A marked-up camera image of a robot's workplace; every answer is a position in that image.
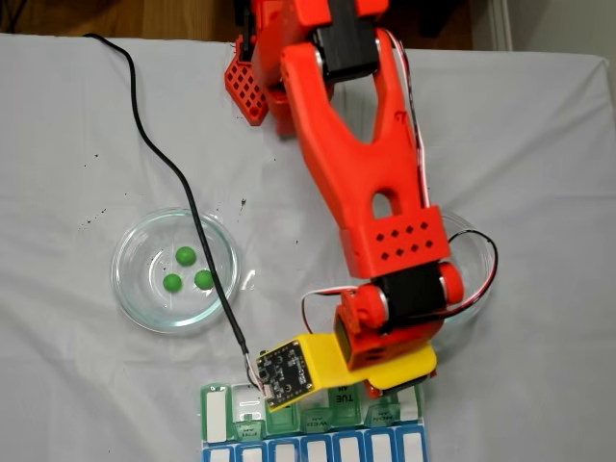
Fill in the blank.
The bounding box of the camera circuit board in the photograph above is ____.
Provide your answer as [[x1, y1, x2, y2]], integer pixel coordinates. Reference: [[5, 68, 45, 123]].
[[254, 336, 317, 415]]

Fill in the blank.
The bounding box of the long red white servo cable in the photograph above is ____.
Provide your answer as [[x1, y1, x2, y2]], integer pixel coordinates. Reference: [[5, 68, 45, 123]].
[[384, 28, 433, 211]]

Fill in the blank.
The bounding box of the white tablecloth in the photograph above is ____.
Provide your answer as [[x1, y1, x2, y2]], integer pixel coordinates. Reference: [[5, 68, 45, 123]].
[[0, 32, 616, 462]]

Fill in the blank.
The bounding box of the red white black servo cable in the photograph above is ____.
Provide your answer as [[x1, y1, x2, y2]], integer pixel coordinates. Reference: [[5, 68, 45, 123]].
[[432, 229, 501, 322], [300, 286, 361, 338]]

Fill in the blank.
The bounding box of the large clear glass bowl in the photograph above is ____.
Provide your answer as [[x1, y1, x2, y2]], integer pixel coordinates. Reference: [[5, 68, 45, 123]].
[[109, 207, 242, 336]]

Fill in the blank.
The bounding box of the thick black camera cable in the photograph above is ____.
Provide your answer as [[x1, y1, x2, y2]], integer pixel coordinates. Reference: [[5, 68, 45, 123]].
[[82, 32, 269, 394]]

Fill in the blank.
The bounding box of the weekly pill organizer box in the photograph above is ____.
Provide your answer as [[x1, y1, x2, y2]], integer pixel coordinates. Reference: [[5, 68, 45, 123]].
[[198, 370, 430, 462]]

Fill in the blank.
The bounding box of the black table clamp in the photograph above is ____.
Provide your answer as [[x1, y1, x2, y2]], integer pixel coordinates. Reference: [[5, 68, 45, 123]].
[[239, 0, 256, 63]]

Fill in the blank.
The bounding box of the small clear glass bowl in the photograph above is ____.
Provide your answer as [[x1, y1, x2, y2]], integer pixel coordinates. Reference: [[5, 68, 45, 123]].
[[435, 209, 497, 333]]

